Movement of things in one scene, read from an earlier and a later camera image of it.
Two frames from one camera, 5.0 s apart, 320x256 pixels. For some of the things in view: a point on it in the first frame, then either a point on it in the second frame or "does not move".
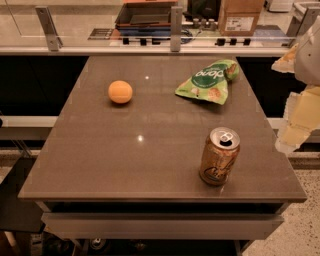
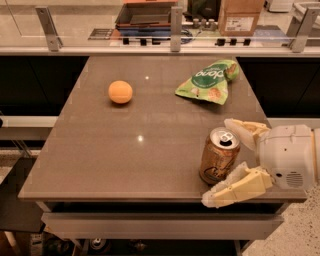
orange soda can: [220, 151] does not move
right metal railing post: [303, 16] does not move
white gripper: [308, 59] -> [286, 154]
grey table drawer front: [157, 226] does not move
